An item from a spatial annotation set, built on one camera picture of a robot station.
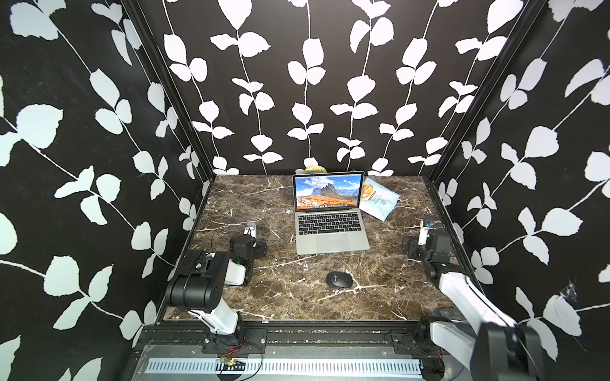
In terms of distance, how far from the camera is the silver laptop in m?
0.97

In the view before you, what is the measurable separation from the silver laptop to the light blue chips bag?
53 millimetres

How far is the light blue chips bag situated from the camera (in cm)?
109
